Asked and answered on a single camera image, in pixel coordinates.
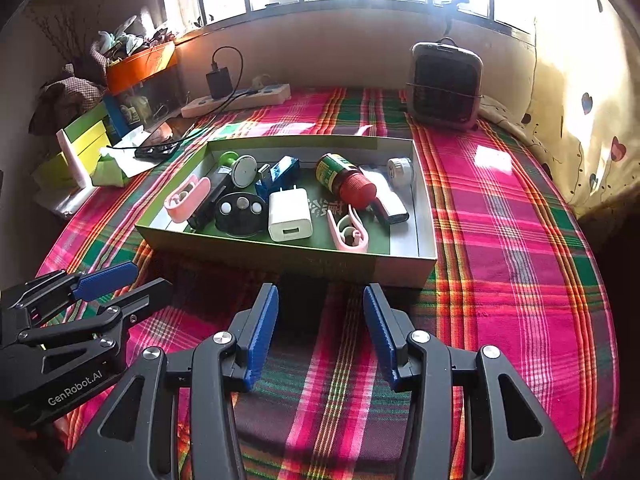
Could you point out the brown bottle with red cap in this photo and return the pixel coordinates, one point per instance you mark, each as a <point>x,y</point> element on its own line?
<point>335,170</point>

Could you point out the white paper sheet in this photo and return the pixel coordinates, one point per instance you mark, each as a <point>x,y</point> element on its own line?
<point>70,202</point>

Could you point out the white plastic stand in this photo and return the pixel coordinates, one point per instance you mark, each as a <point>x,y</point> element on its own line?
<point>72,157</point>

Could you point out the green and yellow box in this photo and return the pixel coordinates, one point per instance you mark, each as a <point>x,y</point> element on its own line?
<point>90,142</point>

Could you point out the white round cap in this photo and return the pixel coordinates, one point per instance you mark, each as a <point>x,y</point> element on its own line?
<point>400,170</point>

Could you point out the light green tissue packet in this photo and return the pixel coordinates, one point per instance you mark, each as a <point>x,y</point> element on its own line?
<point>110,170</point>

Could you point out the black rectangular device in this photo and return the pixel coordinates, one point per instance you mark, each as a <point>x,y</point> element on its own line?
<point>205,210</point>

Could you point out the blue cardboard box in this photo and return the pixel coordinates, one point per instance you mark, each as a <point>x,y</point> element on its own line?
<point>115,117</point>

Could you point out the glass display case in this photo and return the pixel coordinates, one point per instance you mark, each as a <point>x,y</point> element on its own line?
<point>155,95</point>

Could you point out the grey space heater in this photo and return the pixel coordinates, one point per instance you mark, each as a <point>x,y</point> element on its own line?
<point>440,90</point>

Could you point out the white power strip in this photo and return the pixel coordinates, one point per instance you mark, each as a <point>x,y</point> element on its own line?
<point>270,95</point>

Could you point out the black smartphone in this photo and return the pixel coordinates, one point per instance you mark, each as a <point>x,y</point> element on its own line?
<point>170,132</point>

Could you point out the pink green plaid blanket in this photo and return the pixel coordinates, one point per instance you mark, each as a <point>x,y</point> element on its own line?
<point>500,260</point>

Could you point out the black lighter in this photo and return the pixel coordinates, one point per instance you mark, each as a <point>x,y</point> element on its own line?
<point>385,202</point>

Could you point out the green and white spool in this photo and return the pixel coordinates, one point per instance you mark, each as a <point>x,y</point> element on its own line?
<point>244,172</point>

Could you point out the white charger block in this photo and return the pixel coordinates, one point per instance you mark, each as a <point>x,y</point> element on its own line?
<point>287,215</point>

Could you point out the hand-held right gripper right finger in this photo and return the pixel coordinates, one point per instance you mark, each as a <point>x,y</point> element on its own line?
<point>382,335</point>

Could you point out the pink plastic clip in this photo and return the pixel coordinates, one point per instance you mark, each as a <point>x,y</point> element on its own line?
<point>195,195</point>
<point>350,246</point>

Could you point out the cream heart print curtain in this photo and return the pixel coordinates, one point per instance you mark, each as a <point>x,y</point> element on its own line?
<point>575,85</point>

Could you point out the orange box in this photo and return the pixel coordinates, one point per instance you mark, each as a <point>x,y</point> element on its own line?
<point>140,67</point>

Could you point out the black power adapter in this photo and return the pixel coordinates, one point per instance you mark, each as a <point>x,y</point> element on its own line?
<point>219,85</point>

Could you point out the green cardboard box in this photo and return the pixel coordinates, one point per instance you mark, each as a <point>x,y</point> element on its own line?
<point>300,260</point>

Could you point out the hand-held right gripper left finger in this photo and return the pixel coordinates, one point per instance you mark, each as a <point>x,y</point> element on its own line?
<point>260,335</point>

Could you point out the brown checkered cloth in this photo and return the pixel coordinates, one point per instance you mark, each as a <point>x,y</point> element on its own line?
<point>65,95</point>

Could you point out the blue usb device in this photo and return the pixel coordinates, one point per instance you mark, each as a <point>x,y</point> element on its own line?
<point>285,170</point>

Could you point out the round black holder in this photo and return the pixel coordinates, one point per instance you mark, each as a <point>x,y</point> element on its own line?
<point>240,224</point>

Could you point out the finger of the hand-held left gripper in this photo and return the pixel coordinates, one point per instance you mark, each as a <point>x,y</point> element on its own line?
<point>107,276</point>
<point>150,292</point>

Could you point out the white plug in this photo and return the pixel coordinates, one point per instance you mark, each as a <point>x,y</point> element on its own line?
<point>260,85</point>

